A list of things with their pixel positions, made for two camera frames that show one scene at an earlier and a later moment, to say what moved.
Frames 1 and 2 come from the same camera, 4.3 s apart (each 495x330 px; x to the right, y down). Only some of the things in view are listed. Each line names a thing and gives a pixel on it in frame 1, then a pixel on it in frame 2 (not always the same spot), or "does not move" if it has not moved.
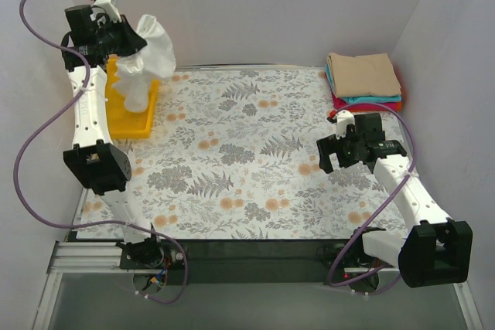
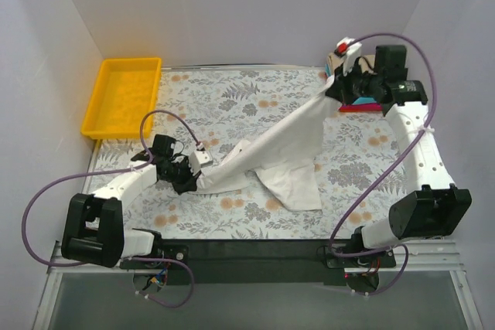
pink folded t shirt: [338, 104] does not move
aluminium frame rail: [84, 257] does not move
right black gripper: [335, 148] -> [344, 87]
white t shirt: [155, 61] -> [283, 158]
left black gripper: [126, 36] -> [186, 180]
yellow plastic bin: [123, 122] does not move
